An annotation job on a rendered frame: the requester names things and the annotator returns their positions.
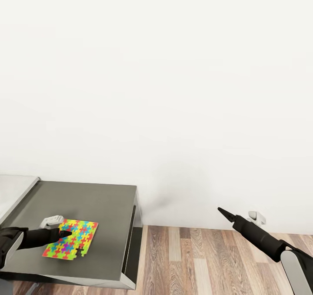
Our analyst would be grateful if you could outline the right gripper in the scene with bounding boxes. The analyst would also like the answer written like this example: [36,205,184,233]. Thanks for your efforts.
[218,207,268,249]

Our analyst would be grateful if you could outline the jigsaw puzzle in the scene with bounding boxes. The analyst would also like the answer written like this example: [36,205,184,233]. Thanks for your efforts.
[42,219,98,260]

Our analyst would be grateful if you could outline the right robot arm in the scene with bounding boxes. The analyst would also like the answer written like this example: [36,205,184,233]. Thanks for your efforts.
[218,207,313,295]

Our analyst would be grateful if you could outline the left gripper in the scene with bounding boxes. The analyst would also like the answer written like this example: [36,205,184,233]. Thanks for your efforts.
[29,228,72,248]

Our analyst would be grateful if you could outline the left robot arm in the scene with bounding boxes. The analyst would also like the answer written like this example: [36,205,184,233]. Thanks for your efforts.
[0,215,72,269]

